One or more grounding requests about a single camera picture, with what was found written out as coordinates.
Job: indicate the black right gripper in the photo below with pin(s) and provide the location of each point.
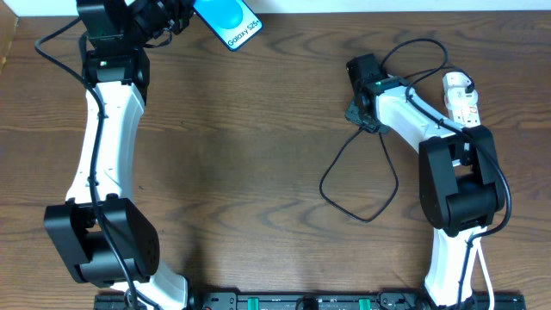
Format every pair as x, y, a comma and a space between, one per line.
357, 114

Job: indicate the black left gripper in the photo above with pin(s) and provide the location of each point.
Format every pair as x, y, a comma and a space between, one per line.
176, 14

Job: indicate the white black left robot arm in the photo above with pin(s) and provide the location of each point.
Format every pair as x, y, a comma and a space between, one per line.
100, 235

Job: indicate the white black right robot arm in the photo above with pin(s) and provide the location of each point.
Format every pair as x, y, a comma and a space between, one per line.
461, 186

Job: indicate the white power strip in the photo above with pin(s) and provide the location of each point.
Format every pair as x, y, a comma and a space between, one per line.
467, 116

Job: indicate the white wall charger adapter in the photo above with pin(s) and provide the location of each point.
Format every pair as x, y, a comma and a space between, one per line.
459, 91

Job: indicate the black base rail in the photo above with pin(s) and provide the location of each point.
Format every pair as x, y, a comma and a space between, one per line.
392, 299

